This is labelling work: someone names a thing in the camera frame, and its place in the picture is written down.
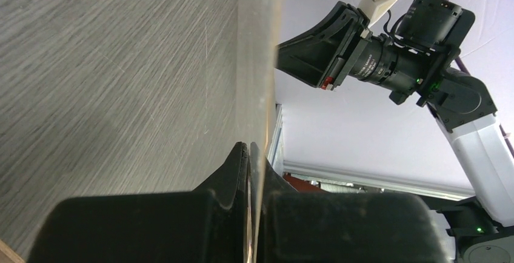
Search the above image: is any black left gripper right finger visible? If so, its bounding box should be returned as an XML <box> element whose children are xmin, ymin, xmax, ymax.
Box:
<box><xmin>250</xmin><ymin>143</ymin><xmax>447</xmax><ymax>262</ymax></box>

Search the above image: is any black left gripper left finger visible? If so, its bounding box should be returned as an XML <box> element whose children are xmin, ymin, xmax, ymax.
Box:
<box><xmin>29</xmin><ymin>142</ymin><xmax>249</xmax><ymax>262</ymax></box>

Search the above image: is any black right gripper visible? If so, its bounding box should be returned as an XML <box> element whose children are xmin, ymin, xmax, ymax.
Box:
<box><xmin>276</xmin><ymin>2</ymin><xmax>370</xmax><ymax>90</ymax></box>

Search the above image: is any transparent acrylic sheet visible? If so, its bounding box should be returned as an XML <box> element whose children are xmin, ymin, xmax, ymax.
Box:
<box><xmin>236</xmin><ymin>0</ymin><xmax>282</xmax><ymax>262</ymax></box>

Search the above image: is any wooden picture frame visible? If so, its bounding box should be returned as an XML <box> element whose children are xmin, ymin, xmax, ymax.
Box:
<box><xmin>0</xmin><ymin>240</ymin><xmax>25</xmax><ymax>263</ymax></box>

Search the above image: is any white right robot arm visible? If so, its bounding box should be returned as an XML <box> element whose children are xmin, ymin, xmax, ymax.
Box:
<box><xmin>276</xmin><ymin>0</ymin><xmax>513</xmax><ymax>262</ymax></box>

